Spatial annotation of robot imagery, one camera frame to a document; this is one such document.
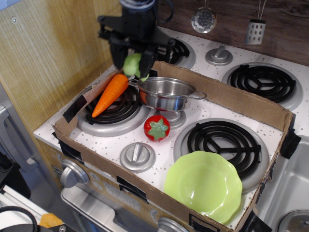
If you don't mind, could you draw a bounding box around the silver oven knob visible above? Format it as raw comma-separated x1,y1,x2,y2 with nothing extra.
60,159,90,188
157,217,188,232

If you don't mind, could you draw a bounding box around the silver left oven knob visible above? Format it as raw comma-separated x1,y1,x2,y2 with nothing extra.
60,159,90,188

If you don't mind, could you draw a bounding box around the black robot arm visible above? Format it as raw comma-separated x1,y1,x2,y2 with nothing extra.
97,0,175,78

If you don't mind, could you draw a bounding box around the red toy tomato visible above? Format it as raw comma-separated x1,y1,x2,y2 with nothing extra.
143,115,170,142

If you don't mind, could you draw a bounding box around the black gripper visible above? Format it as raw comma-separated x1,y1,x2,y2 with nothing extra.
97,0,175,78

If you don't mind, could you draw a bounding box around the front right black burner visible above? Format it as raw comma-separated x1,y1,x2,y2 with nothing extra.
173,118,269,194

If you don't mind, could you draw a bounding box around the rear right black burner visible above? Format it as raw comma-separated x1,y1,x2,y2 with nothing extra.
222,62,303,111

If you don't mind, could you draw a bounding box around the silver right oven knob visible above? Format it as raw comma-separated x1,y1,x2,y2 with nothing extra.
157,217,188,232

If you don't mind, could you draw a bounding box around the hanging silver grater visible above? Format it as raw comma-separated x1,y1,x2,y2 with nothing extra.
244,0,267,45

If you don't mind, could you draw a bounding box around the small steel pan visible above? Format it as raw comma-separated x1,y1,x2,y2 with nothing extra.
128,77,207,111

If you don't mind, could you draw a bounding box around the light green plastic bowl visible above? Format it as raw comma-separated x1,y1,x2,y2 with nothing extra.
164,151,242,224

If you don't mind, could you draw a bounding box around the orange toy carrot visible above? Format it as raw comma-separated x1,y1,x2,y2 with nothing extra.
92,73,128,117

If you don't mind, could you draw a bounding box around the silver front stovetop knob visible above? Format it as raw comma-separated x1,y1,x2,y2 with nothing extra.
120,142,156,173

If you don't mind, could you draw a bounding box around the hanging silver strainer ladle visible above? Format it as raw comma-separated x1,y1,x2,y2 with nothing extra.
191,0,217,34

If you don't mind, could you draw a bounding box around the black cable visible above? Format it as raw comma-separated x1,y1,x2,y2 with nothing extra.
0,205,39,232

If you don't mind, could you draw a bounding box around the green toy broccoli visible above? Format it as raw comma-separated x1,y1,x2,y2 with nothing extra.
123,53,149,81

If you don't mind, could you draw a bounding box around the steel sink basin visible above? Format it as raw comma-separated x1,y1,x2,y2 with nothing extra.
256,136,309,232

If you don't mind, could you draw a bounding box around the silver oven door handle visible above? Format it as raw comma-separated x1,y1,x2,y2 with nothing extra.
61,186,156,232

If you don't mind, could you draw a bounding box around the silver rear stovetop knob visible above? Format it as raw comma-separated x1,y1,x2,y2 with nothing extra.
205,45,233,66

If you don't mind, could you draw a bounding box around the front left black burner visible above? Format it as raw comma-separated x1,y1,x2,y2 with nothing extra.
78,86,150,137

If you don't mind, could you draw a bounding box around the brown cardboard fence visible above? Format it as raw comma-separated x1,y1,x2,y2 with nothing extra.
54,62,303,232

